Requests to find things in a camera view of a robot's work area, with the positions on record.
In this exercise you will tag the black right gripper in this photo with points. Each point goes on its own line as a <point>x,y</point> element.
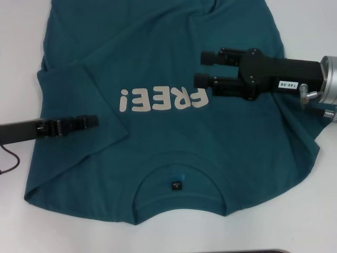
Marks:
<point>287,69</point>

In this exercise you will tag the silver elbow connector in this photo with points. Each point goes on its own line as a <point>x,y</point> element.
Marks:
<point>305,93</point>

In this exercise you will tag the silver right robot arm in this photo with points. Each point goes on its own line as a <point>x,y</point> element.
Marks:
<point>330,79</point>

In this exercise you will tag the teal t-shirt with FREE print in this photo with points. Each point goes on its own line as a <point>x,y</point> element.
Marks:
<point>158,52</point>

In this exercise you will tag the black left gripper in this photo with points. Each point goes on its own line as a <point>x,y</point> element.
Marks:
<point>18,131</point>

